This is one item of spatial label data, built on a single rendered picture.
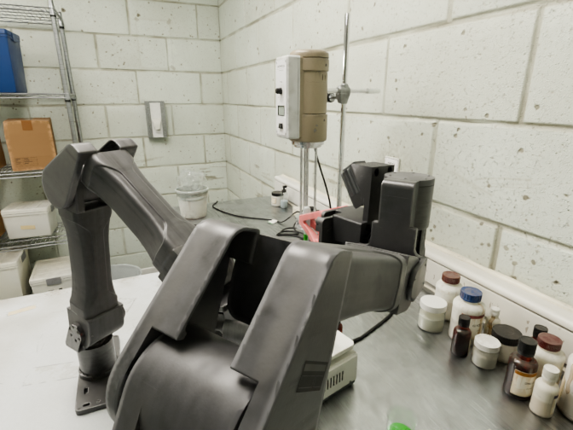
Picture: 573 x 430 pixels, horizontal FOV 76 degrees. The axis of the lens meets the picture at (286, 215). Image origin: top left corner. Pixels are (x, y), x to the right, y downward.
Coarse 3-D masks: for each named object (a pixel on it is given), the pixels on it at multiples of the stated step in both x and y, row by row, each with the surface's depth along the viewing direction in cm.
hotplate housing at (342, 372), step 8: (352, 352) 66; (336, 360) 64; (344, 360) 64; (352, 360) 65; (336, 368) 63; (344, 368) 64; (352, 368) 66; (328, 376) 62; (336, 376) 63; (344, 376) 65; (352, 376) 66; (328, 384) 63; (336, 384) 64; (344, 384) 66; (328, 392) 63; (336, 392) 65
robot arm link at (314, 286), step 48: (192, 240) 21; (240, 240) 23; (288, 240) 23; (192, 288) 19; (240, 288) 23; (288, 288) 17; (336, 288) 18; (384, 288) 32; (144, 336) 19; (288, 336) 16; (288, 384) 16
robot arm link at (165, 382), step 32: (160, 352) 18; (192, 352) 18; (224, 352) 18; (128, 384) 18; (160, 384) 17; (192, 384) 17; (224, 384) 16; (256, 384) 16; (128, 416) 17; (160, 416) 16; (192, 416) 16; (224, 416) 15
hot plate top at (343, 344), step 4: (340, 332) 69; (336, 336) 67; (340, 336) 67; (344, 336) 67; (336, 340) 66; (340, 340) 66; (344, 340) 66; (348, 340) 66; (352, 340) 66; (336, 344) 65; (340, 344) 65; (344, 344) 65; (348, 344) 65; (352, 344) 65; (336, 348) 64; (340, 348) 64; (344, 348) 64; (348, 348) 64; (336, 352) 63; (340, 352) 63; (344, 352) 64; (332, 356) 62; (336, 356) 63
